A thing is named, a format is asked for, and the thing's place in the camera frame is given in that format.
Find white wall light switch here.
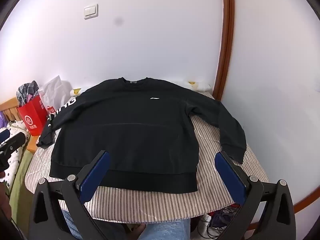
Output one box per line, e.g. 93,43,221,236
84,4,99,20

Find black sweatshirt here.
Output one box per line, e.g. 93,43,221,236
37,77,247,194

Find brown wooden baseboard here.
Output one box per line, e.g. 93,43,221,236
292,140,320,213

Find brown wooden door frame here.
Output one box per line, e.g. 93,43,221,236
214,0,237,102

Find striped table cover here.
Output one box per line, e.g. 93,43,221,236
24,90,270,224

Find red paper bag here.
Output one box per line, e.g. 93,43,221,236
17,95,49,137

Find plaid cloth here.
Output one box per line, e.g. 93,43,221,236
16,81,40,105

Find white plastic bag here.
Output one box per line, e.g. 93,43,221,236
37,75,73,110

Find green cloth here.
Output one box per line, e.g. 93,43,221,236
9,147,34,205

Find wooden bed frame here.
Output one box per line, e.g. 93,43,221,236
0,96,35,153

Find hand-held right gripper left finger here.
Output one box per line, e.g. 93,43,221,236
28,150,127,240

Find tangled cables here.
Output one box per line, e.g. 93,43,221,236
197,202,240,240

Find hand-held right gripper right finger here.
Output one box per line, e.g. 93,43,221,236
214,151,297,240

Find white cloth with yellow print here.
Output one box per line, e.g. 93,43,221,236
69,79,213,98

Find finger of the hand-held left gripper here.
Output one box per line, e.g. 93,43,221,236
0,129,11,145
4,132,27,153

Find white plastic object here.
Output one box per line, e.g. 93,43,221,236
201,214,213,230

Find person's left forearm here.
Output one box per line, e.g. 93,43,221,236
0,172,12,220

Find white dotted blanket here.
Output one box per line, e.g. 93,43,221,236
0,120,32,188

